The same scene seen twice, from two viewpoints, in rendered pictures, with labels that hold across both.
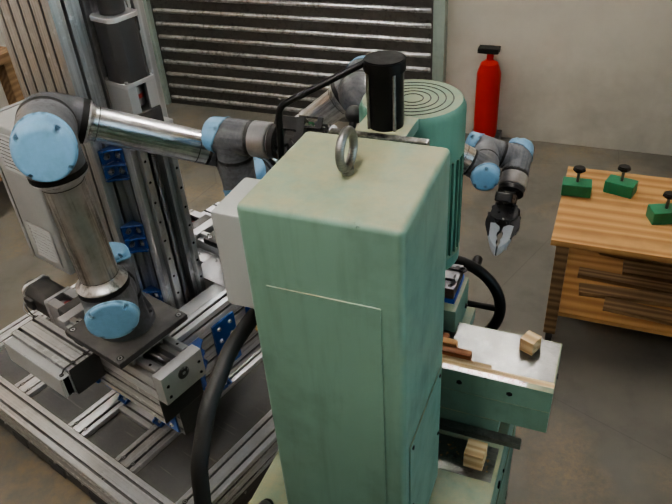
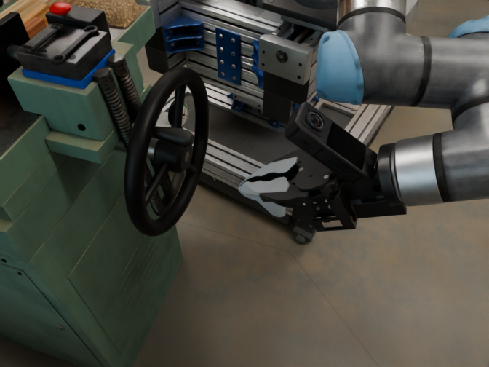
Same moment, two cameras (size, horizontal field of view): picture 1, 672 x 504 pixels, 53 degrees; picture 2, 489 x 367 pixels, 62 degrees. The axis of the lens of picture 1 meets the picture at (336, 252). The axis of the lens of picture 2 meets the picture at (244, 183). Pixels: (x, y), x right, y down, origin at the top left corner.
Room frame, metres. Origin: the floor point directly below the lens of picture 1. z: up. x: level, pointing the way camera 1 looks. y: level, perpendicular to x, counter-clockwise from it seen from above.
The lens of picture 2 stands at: (1.41, -0.79, 1.31)
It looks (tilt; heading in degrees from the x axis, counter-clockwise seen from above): 49 degrees down; 83
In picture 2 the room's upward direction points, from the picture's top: straight up
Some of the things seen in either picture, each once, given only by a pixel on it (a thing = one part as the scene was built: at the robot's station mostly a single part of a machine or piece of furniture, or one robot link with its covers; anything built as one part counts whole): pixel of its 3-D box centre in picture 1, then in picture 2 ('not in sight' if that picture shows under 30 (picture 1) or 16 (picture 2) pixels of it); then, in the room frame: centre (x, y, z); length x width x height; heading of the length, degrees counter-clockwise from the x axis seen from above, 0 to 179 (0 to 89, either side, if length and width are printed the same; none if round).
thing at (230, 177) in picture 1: (237, 174); not in sight; (1.32, 0.20, 1.24); 0.11 x 0.08 x 0.11; 15
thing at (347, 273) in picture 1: (360, 371); not in sight; (0.77, -0.02, 1.16); 0.22 x 0.22 x 0.72; 66
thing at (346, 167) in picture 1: (346, 151); not in sight; (0.78, -0.02, 1.55); 0.06 x 0.02 x 0.07; 156
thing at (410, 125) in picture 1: (384, 115); not in sight; (0.91, -0.09, 1.54); 0.08 x 0.08 x 0.17; 66
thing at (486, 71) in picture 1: (487, 96); not in sight; (3.81, -0.98, 0.30); 0.19 x 0.18 x 0.60; 156
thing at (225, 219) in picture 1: (253, 243); not in sight; (0.81, 0.12, 1.40); 0.10 x 0.06 x 0.16; 156
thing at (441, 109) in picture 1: (412, 180); not in sight; (1.04, -0.14, 1.35); 0.18 x 0.18 x 0.31
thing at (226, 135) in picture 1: (231, 137); not in sight; (1.31, 0.20, 1.34); 0.11 x 0.08 x 0.09; 66
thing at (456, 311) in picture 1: (432, 303); (81, 84); (1.22, -0.22, 0.91); 0.15 x 0.14 x 0.09; 66
